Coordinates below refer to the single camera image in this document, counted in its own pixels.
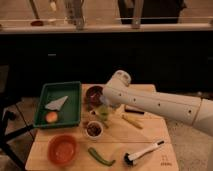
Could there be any white bowl with nuts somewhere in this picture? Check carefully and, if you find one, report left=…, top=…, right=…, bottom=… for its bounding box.
left=85, top=121, right=103, bottom=140

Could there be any green plastic tray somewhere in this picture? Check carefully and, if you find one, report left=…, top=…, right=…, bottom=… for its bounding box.
left=34, top=81, right=82, bottom=129

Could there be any light green cup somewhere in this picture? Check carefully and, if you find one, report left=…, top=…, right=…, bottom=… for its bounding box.
left=97, top=105, right=109, bottom=121

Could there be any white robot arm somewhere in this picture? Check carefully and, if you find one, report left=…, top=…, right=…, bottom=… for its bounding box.
left=100, top=70, right=213, bottom=137

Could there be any grey triangular cloth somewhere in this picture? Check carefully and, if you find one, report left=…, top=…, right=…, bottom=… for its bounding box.
left=45, top=96, right=68, bottom=111

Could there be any green chili pepper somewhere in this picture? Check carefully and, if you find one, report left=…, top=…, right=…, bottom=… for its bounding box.
left=88, top=147, right=115, bottom=166

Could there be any orange round fruit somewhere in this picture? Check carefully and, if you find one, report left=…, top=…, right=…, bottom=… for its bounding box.
left=45, top=112, right=58, bottom=123

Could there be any black chair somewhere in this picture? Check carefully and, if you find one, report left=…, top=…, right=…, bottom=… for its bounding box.
left=0, top=65, right=36, bottom=171

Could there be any white dish brush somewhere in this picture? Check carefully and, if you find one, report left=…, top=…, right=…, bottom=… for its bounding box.
left=124, top=140, right=164, bottom=166

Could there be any purple bowl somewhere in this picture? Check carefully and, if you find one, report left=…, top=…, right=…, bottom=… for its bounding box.
left=86, top=86, right=103, bottom=106

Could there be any orange bowl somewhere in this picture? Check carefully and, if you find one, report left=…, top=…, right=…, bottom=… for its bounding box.
left=47, top=134, right=77, bottom=167

